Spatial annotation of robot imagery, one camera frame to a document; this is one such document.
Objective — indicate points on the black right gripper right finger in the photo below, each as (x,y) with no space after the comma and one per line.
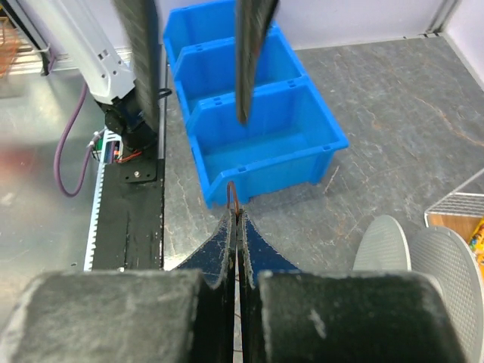
(288,315)

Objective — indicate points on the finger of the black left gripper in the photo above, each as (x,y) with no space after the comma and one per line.
(253,20)
(141,23)

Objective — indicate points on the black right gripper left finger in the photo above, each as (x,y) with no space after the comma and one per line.
(182,315)

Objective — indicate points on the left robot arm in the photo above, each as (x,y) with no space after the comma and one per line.
(129,94)

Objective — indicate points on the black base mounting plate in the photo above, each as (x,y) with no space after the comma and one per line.
(130,222)

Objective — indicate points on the blue plastic compartment bin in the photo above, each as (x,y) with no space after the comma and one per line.
(291,135)

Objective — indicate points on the yellow candy bag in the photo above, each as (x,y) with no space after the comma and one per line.
(475,243)

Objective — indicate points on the grey slotted cable duct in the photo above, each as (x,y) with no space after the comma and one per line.
(108,137)

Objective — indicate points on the grey plastic cable spool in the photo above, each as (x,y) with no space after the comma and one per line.
(442,256)

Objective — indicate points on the right aluminium frame post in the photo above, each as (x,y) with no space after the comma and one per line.
(429,18)

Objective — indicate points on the white wire shelf rack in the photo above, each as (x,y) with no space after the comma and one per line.
(460,210)

